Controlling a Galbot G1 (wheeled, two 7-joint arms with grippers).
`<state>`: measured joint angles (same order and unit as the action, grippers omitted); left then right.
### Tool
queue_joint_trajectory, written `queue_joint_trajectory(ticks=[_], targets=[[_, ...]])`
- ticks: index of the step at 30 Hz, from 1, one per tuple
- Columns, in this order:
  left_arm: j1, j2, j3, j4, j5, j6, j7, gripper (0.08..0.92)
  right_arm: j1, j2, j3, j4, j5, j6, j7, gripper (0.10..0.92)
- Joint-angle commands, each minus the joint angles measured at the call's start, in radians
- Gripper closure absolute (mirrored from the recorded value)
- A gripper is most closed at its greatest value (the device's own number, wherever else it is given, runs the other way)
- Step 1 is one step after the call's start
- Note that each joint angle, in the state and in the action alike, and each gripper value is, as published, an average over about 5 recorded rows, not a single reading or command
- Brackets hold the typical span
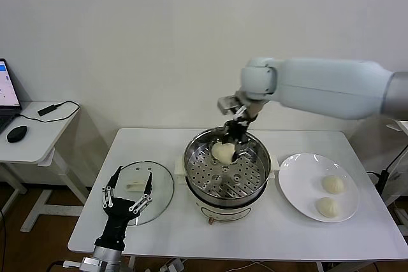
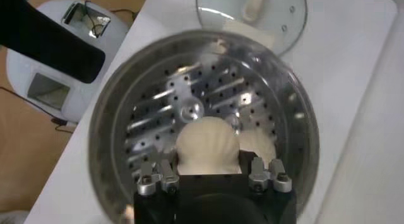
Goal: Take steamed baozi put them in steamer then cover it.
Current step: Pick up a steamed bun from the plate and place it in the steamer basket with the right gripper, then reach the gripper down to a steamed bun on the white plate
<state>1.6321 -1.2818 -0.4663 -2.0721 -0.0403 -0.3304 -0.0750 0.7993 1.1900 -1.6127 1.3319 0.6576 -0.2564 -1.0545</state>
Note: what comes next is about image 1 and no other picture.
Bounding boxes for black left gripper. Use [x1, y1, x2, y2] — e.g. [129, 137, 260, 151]
[94, 165, 154, 250]

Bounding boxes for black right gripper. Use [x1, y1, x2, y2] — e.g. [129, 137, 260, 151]
[217, 113, 256, 162]

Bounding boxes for white steamed baozi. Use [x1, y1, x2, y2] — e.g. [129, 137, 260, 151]
[314, 196, 341, 217]
[321, 175, 345, 195]
[211, 143, 237, 165]

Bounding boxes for round glass lid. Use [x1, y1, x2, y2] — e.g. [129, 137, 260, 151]
[104, 161, 175, 225]

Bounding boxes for stainless steel steamer basket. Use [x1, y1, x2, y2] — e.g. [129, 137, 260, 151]
[184, 127, 272, 202]

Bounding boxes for stainless steel steamer pot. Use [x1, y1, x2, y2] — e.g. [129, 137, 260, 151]
[173, 152, 281, 225]

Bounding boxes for white round plate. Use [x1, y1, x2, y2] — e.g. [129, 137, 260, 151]
[277, 153, 360, 224]

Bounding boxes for white side desk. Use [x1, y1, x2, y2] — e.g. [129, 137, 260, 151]
[0, 101, 92, 233]

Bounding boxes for white power strip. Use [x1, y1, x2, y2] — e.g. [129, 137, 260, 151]
[160, 257, 186, 272]

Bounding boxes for black rectangular adapter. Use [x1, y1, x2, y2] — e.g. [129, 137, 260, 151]
[37, 103, 63, 117]

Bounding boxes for black computer mouse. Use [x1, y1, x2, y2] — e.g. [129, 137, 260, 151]
[6, 125, 29, 143]

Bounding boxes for black laptop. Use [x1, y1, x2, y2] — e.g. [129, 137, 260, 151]
[0, 58, 23, 135]

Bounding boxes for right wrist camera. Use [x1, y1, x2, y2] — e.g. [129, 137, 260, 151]
[217, 95, 247, 117]

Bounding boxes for thin black cable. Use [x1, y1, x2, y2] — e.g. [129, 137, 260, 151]
[15, 100, 81, 124]

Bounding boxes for white floor cable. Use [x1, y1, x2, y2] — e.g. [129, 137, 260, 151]
[222, 261, 266, 272]

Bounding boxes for black power cable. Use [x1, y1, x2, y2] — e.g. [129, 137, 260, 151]
[366, 144, 408, 195]

